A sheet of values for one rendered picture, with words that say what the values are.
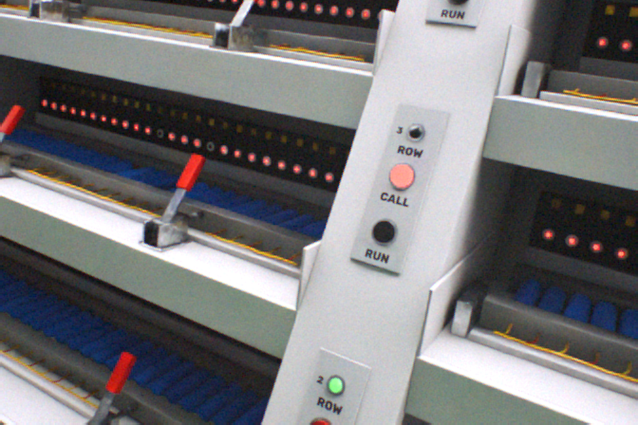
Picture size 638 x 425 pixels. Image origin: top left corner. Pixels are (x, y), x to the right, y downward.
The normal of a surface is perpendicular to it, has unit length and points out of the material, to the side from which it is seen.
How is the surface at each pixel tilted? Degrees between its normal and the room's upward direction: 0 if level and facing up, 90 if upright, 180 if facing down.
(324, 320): 90
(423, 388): 112
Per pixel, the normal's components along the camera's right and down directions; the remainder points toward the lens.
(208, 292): -0.48, 0.15
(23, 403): 0.14, -0.96
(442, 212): -0.40, -0.22
